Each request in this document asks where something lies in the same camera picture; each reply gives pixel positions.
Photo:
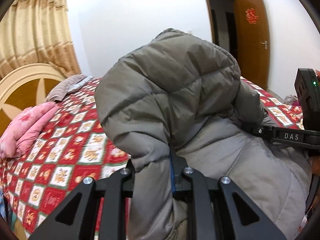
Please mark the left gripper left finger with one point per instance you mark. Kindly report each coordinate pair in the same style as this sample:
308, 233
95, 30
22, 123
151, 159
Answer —
93, 204

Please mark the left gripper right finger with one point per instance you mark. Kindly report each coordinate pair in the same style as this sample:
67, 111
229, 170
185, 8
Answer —
217, 208

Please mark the grey puffer jacket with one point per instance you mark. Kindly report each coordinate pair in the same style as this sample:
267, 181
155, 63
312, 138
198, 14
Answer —
184, 92

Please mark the clothes pile beside bed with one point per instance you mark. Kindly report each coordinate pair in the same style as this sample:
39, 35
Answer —
291, 100

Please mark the person right hand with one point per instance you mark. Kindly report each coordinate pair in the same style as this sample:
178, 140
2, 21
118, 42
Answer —
315, 165

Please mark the brown wooden door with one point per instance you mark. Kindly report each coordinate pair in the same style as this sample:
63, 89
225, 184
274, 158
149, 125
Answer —
252, 58

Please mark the red patterned bedspread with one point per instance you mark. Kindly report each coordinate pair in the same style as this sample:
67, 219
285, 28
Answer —
73, 145

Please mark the red double happiness decal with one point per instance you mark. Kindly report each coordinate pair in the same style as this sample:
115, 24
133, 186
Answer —
251, 16

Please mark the pink folded quilt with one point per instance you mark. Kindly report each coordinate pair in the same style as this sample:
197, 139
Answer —
25, 128

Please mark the striped grey pillow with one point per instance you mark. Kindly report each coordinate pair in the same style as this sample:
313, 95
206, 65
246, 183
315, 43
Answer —
68, 86

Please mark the cream wooden headboard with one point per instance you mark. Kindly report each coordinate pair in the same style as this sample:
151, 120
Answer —
27, 86

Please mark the beige patterned curtain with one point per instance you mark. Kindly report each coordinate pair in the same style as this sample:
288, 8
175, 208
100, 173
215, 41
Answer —
37, 31

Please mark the silver door handle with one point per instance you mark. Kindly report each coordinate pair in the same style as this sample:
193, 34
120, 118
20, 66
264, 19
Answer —
265, 43

